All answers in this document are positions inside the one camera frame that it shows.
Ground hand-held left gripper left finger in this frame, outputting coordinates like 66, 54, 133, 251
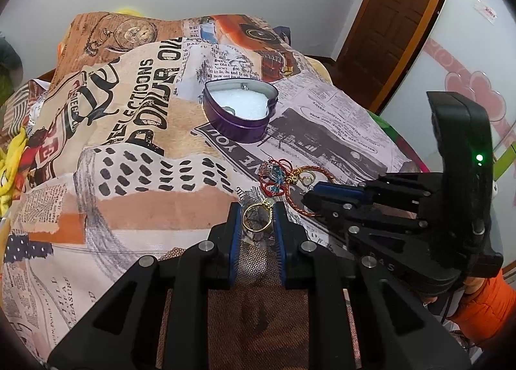
46, 203, 243, 370

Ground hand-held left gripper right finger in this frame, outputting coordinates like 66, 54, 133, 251
274, 205, 472, 370

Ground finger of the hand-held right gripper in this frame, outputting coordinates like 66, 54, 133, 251
310, 172, 433, 211
302, 191, 430, 239

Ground red cord bracelet blue beads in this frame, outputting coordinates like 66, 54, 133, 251
258, 158, 343, 218

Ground person's right forearm orange sleeve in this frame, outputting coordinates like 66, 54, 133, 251
448, 268, 516, 351

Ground printed newspaper-pattern blanket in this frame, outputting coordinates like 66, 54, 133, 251
0, 11, 429, 370

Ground purple heart-shaped tin box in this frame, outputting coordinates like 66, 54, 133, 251
202, 79, 279, 144

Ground white foam insert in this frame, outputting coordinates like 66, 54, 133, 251
207, 85, 270, 120

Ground brown wooden door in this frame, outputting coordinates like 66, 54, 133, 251
334, 0, 458, 113

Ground yellow plush toy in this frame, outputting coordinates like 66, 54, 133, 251
0, 128, 32, 211

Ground yellow pillow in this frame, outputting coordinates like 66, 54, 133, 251
108, 5, 146, 18

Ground grey cloth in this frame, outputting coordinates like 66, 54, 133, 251
0, 31, 22, 73

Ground white wall label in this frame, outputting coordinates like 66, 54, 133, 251
472, 0, 500, 25

